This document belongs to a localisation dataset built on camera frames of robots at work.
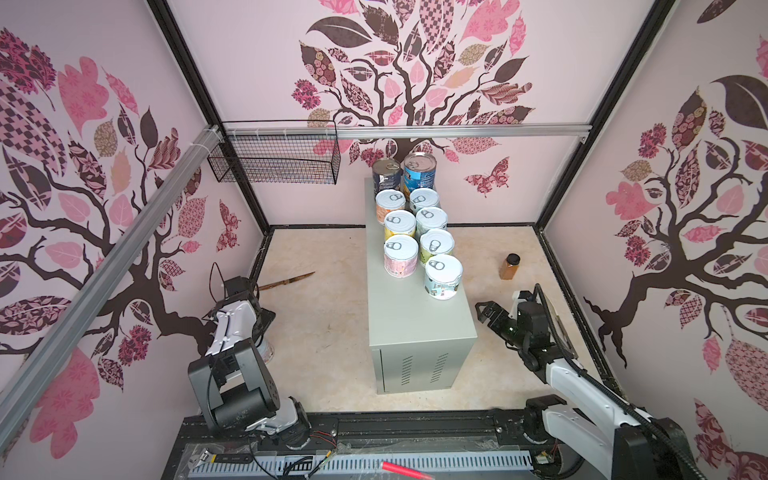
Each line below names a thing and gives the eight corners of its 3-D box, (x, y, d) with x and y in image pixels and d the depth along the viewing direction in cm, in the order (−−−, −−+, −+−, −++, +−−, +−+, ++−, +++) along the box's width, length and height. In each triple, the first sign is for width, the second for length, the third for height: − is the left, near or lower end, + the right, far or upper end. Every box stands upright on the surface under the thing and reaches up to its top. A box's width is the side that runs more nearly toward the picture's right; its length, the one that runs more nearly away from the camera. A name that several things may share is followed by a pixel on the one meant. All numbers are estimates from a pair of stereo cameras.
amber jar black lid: (500, 280, 105) (509, 263, 98) (497, 269, 109) (505, 252, 101) (513, 280, 105) (522, 263, 98) (509, 269, 109) (518, 252, 101)
